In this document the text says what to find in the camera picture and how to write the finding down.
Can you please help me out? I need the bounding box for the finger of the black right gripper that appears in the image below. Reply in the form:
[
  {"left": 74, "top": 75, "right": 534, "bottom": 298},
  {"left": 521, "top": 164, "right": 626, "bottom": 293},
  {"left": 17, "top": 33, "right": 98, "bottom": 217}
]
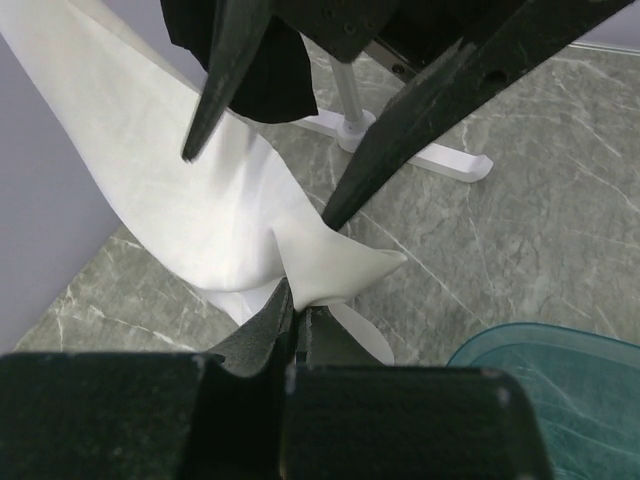
[
  {"left": 322, "top": 0, "right": 628, "bottom": 231},
  {"left": 182, "top": 0, "right": 272, "bottom": 163}
]

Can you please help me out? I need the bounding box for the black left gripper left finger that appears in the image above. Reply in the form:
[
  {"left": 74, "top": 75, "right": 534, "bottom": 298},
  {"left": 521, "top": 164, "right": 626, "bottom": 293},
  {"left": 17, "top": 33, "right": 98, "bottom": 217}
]
[{"left": 1, "top": 281, "right": 294, "bottom": 479}]

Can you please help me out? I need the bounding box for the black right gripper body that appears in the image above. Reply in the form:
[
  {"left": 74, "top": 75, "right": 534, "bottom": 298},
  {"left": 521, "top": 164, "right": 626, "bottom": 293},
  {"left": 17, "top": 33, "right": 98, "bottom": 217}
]
[{"left": 269, "top": 1, "right": 530, "bottom": 75}]

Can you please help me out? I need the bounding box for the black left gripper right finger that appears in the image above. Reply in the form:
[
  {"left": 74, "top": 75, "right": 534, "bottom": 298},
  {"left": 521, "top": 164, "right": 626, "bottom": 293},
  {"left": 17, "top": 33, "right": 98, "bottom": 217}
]
[{"left": 282, "top": 307, "right": 554, "bottom": 479}]

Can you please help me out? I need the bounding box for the black underwear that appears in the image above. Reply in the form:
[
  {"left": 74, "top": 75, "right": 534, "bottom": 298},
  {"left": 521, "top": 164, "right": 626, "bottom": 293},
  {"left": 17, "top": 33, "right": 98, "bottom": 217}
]
[{"left": 160, "top": 0, "right": 318, "bottom": 124}]

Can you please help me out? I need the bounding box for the white underwear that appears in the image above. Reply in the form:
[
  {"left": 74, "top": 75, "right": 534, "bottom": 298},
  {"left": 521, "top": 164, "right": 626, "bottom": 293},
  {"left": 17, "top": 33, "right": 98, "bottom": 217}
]
[{"left": 1, "top": 0, "right": 406, "bottom": 364}]

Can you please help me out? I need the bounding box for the silver white clothes rack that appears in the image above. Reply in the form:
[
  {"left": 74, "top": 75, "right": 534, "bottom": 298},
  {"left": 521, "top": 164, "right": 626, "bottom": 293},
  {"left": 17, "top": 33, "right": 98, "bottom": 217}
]
[{"left": 294, "top": 57, "right": 494, "bottom": 184}]

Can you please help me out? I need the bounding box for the teal transparent plastic basin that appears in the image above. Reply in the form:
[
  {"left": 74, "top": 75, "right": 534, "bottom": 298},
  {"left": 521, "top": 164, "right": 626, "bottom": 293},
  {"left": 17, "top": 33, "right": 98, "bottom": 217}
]
[{"left": 448, "top": 323, "right": 639, "bottom": 479}]

